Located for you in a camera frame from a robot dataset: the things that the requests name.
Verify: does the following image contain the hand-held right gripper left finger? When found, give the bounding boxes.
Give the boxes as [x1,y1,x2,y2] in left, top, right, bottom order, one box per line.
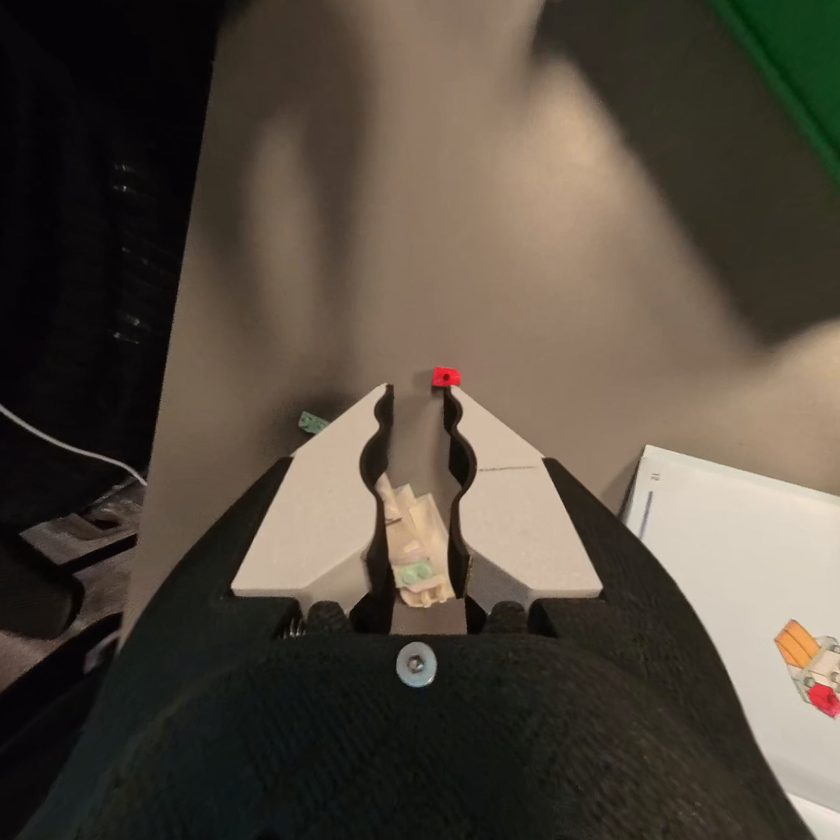
[231,382,396,618]

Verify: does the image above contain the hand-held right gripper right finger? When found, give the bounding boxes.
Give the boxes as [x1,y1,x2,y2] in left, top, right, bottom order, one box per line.
[444,385,605,618]

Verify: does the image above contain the white sloped lego assembly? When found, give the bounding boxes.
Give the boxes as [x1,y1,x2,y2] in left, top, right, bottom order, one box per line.
[375,474,455,609]

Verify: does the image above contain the lego instruction booklet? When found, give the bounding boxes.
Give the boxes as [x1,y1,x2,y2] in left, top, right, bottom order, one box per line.
[620,445,840,840]

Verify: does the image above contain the green plastic bin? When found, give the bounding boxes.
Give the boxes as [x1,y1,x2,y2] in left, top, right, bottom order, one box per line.
[707,0,840,181]

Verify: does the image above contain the thin white cable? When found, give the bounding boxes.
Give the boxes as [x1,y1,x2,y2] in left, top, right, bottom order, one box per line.
[0,402,149,488]

